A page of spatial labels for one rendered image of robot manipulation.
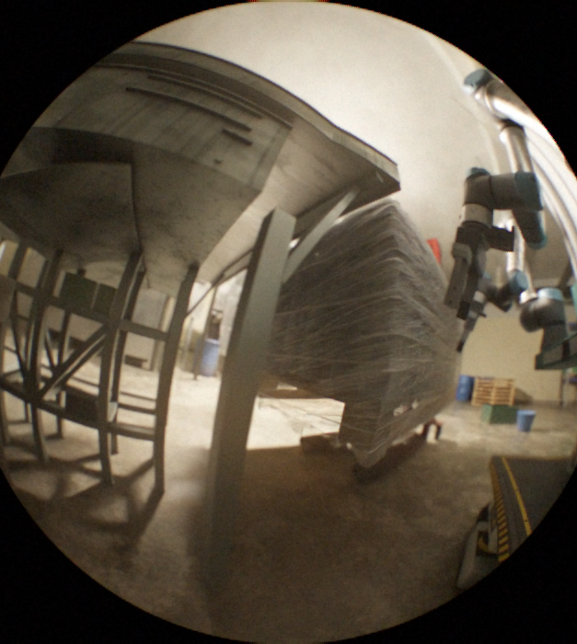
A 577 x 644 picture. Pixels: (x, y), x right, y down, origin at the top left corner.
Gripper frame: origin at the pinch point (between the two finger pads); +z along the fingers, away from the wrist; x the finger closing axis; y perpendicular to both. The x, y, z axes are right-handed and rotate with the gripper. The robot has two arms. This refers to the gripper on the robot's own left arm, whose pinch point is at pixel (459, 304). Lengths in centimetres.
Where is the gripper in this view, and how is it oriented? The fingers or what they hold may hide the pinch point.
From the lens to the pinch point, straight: 44.3
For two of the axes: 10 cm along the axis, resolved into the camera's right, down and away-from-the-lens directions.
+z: -3.0, 9.3, 2.3
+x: -8.3, -1.3, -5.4
